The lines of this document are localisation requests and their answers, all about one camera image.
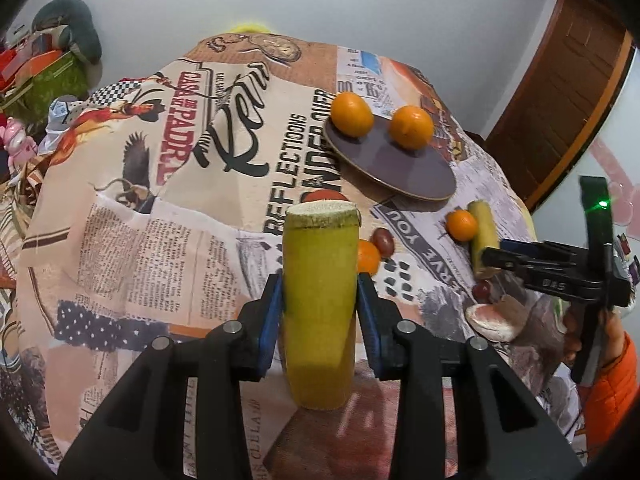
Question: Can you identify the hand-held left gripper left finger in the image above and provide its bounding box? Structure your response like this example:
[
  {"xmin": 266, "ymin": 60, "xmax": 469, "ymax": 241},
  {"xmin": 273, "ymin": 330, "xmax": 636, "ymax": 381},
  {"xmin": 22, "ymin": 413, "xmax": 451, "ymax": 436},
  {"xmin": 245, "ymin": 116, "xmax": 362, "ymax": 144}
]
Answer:
[{"xmin": 59, "ymin": 272, "xmax": 296, "ymax": 480}]

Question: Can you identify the grey round plate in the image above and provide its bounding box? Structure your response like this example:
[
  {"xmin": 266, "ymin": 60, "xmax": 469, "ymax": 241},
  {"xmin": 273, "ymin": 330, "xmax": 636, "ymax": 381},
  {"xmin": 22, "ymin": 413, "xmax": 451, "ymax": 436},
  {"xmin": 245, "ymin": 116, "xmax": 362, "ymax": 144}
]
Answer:
[{"xmin": 322, "ymin": 112, "xmax": 456, "ymax": 202}]

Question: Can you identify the red tomato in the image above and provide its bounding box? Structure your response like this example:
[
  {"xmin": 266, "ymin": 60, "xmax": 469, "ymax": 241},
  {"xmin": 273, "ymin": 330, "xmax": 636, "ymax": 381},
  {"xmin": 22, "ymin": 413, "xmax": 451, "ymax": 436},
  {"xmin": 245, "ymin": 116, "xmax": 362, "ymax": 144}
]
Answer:
[{"xmin": 305, "ymin": 189, "xmax": 351, "ymax": 205}]

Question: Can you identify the yellow-green sugarcane piece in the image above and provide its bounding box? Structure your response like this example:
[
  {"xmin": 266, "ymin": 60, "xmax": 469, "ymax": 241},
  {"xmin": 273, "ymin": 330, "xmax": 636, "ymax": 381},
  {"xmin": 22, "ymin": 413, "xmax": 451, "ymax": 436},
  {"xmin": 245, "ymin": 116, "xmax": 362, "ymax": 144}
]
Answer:
[
  {"xmin": 467, "ymin": 200, "xmax": 502, "ymax": 279},
  {"xmin": 280, "ymin": 201, "xmax": 362, "ymax": 409}
]

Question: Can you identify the pink wall decoration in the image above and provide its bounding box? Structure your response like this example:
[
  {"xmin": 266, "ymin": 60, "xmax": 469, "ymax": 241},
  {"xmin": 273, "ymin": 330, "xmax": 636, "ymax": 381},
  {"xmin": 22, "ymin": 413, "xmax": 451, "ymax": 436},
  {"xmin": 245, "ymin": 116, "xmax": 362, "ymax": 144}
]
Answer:
[{"xmin": 587, "ymin": 137, "xmax": 640, "ymax": 241}]

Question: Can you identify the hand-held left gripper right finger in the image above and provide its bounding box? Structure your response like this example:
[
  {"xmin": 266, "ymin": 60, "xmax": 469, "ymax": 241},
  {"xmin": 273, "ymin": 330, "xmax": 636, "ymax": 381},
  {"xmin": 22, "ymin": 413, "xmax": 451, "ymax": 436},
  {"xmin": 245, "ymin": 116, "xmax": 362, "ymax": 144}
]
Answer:
[{"xmin": 355, "ymin": 272, "xmax": 585, "ymax": 480}]

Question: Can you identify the person's right forearm orange sleeve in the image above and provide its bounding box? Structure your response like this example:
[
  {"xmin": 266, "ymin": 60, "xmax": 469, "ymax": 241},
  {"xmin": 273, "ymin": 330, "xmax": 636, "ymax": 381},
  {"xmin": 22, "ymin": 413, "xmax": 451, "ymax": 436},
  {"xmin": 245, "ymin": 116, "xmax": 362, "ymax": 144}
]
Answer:
[{"xmin": 575, "ymin": 330, "xmax": 640, "ymax": 463}]

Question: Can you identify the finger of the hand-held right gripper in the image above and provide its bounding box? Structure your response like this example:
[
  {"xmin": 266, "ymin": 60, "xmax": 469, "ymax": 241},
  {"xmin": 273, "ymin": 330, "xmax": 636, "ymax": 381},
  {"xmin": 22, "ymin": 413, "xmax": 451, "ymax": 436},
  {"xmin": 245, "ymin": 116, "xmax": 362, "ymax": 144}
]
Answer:
[
  {"xmin": 499, "ymin": 239, "xmax": 587, "ymax": 264},
  {"xmin": 481, "ymin": 248, "xmax": 556, "ymax": 282}
]

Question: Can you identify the yellow fluffy object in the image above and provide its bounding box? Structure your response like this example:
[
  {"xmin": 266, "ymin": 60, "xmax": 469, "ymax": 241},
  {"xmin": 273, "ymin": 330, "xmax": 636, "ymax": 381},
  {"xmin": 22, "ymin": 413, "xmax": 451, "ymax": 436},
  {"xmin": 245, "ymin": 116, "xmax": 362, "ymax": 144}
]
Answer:
[{"xmin": 231, "ymin": 20, "xmax": 273, "ymax": 36}]

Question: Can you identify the brown wooden door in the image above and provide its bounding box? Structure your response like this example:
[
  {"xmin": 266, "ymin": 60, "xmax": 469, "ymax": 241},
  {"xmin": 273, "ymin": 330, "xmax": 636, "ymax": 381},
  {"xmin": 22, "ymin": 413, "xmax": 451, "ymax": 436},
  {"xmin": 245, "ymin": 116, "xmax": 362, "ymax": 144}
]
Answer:
[{"xmin": 482, "ymin": 0, "xmax": 640, "ymax": 213}]

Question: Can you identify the person's right hand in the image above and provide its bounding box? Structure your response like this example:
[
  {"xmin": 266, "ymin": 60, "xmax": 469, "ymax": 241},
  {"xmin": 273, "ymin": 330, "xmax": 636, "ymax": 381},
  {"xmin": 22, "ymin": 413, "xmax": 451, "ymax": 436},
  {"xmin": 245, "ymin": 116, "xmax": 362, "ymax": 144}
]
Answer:
[{"xmin": 562, "ymin": 305, "xmax": 628, "ymax": 368}]

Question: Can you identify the printed newspaper tablecloth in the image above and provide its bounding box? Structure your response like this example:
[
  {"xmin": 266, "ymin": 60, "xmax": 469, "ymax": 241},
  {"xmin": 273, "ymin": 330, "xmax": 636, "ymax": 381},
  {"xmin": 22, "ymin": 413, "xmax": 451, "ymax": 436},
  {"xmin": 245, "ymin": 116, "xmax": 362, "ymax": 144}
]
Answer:
[{"xmin": 0, "ymin": 32, "xmax": 591, "ymax": 480}]

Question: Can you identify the small tangerine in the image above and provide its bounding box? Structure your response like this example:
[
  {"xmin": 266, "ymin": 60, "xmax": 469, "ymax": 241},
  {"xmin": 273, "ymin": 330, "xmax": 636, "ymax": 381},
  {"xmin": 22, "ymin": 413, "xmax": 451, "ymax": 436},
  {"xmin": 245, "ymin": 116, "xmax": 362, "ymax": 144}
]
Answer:
[
  {"xmin": 357, "ymin": 240, "xmax": 382, "ymax": 277},
  {"xmin": 446, "ymin": 209, "xmax": 479, "ymax": 241}
]

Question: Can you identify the pink toy figure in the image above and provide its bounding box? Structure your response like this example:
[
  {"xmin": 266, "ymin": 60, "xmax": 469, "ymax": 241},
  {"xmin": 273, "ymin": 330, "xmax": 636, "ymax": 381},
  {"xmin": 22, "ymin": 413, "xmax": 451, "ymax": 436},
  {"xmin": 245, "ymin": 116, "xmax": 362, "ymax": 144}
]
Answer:
[{"xmin": 0, "ymin": 119, "xmax": 38, "ymax": 163}]

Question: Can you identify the orange box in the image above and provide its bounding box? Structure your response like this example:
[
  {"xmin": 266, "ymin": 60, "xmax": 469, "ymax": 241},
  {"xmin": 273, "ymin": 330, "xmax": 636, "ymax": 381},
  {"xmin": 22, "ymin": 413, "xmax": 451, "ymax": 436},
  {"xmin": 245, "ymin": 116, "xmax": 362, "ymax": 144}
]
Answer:
[{"xmin": 0, "ymin": 47, "xmax": 76, "ymax": 92}]

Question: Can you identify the grey plush cushion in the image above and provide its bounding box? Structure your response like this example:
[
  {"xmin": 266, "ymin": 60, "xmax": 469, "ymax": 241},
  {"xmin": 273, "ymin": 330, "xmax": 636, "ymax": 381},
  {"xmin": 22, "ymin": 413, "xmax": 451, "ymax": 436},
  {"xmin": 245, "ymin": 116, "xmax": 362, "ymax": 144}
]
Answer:
[{"xmin": 31, "ymin": 0, "xmax": 104, "ymax": 66}]

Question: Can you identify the large orange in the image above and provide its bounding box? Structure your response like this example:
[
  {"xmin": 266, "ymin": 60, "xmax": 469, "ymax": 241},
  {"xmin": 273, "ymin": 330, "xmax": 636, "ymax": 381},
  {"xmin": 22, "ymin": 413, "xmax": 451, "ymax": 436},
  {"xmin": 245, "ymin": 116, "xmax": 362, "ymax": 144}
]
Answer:
[
  {"xmin": 331, "ymin": 92, "xmax": 375, "ymax": 138},
  {"xmin": 390, "ymin": 105, "xmax": 435, "ymax": 150}
]

